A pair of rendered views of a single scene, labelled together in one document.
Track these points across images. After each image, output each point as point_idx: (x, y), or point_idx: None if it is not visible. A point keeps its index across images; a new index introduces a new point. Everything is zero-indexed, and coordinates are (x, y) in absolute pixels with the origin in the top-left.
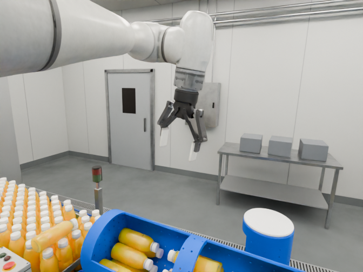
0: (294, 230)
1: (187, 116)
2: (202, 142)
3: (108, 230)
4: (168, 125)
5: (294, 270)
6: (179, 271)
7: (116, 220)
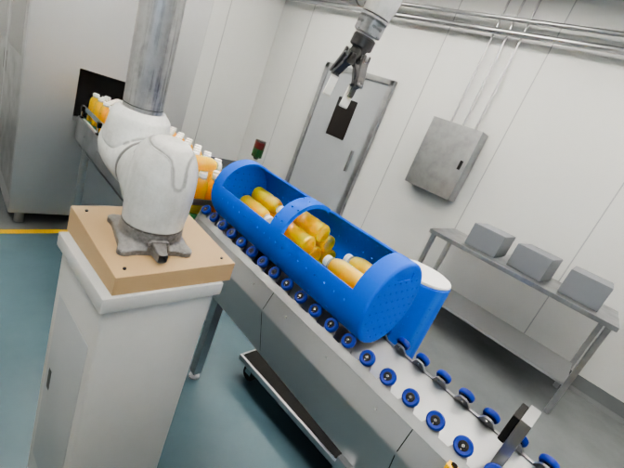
0: (447, 292)
1: (355, 60)
2: (357, 85)
3: (246, 181)
4: (338, 73)
5: (393, 251)
6: (290, 207)
7: (257, 177)
